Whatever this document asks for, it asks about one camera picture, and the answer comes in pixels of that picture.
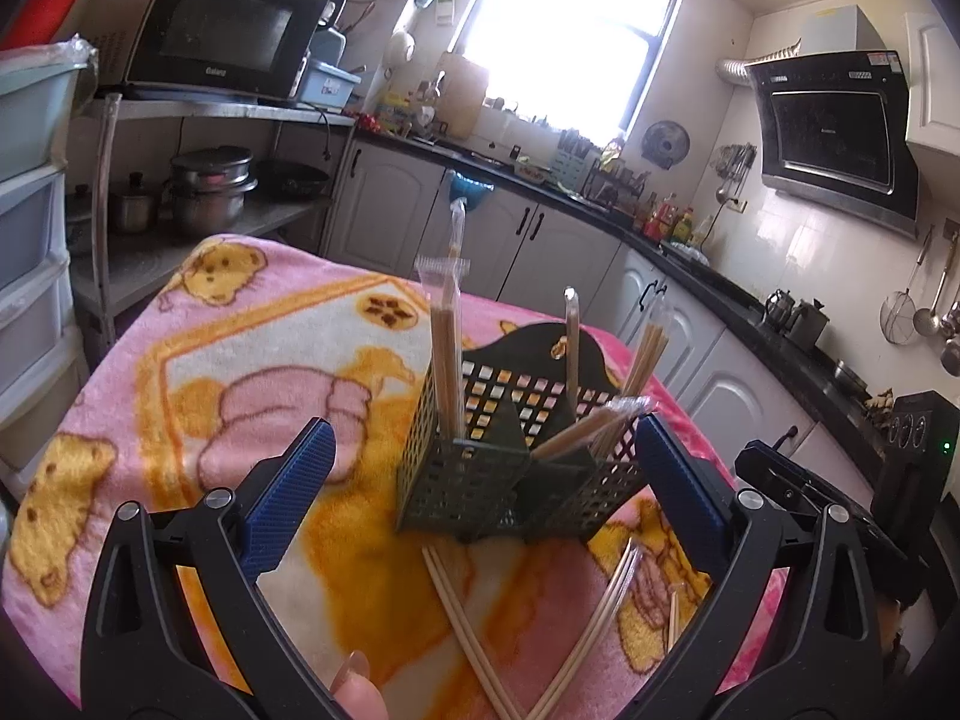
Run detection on blue knife rack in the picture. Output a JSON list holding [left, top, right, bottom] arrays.
[[551, 131, 602, 189]]

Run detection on black wok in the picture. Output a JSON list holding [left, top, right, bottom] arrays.
[[259, 161, 332, 201]]

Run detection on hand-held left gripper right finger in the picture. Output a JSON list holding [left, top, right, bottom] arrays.
[[634, 414, 887, 720]]

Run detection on dark steel kettle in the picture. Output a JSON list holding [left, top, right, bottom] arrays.
[[787, 298, 830, 350]]

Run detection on hanging wire strainer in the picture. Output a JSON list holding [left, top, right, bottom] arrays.
[[880, 229, 935, 347]]

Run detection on white kitchen cabinets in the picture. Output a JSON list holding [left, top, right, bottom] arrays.
[[322, 136, 882, 496]]

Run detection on round wall fan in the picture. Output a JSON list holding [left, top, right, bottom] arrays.
[[642, 120, 692, 170]]

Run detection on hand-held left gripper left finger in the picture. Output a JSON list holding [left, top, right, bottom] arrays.
[[79, 416, 353, 720]]

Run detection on pink bear printed blanket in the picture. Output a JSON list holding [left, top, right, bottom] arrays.
[[4, 234, 788, 720]]

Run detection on kitchen window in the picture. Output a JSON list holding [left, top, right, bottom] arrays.
[[452, 0, 689, 142]]

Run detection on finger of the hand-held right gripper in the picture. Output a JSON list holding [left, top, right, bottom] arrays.
[[733, 444, 886, 541]]

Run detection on black range hood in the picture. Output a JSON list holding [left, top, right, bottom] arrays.
[[745, 4, 921, 242]]

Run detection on plastic drawer unit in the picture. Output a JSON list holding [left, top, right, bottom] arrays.
[[0, 45, 97, 482]]

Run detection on black plastic utensil basket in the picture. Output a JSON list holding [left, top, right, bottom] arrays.
[[395, 322, 655, 545]]

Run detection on blue hanging bag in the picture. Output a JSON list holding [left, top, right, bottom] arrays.
[[445, 171, 497, 212]]

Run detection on hanging steel ladle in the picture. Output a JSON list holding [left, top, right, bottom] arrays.
[[912, 229, 959, 337]]

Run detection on group of sauce bottles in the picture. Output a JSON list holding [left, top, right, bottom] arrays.
[[636, 191, 715, 250]]

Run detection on black microwave oven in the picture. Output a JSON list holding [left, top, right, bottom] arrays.
[[122, 0, 332, 104]]

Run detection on hanging kitchen utensils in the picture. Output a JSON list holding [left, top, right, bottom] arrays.
[[711, 142, 759, 205]]

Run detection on white wall cupboard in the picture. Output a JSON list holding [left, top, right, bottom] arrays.
[[904, 11, 960, 160]]

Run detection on stacked steel pots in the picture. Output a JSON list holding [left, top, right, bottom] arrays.
[[163, 148, 260, 238]]

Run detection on silver exhaust duct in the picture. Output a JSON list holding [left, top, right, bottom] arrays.
[[715, 45, 803, 85]]

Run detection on wooden cutting board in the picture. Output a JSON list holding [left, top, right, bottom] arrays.
[[433, 52, 490, 140]]

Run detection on blue plastic box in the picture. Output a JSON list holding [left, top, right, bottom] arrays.
[[295, 60, 362, 111]]

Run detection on person's left hand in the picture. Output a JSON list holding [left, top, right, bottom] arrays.
[[328, 651, 389, 720]]

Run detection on small steel pot with lid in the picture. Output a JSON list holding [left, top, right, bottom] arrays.
[[110, 172, 159, 234]]

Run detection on metal shelf rack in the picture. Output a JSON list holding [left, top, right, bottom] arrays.
[[71, 94, 358, 350]]

